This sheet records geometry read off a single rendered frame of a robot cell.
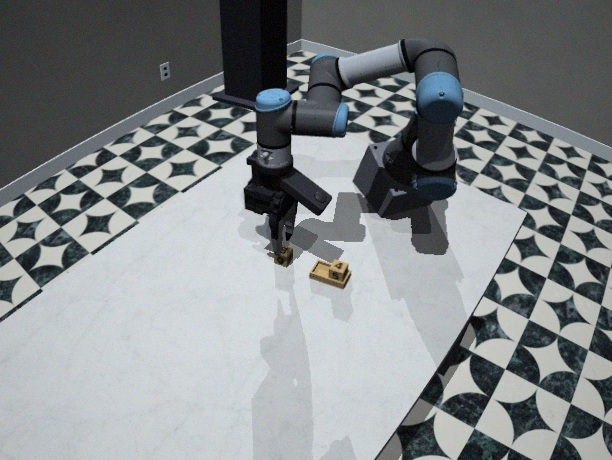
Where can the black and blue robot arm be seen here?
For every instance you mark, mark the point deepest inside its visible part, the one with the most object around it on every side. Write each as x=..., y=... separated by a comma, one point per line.
x=430, y=164

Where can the tan wooden tray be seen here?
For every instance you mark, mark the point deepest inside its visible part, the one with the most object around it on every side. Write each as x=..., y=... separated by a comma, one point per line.
x=320, y=272

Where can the tan cube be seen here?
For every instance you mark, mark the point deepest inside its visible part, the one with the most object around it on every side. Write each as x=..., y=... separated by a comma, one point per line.
x=284, y=257
x=338, y=270

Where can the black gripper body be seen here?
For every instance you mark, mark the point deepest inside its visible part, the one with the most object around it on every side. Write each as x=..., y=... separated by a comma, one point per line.
x=265, y=195

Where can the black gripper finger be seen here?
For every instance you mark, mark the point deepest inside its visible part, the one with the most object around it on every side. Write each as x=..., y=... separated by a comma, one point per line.
x=289, y=220
x=272, y=230

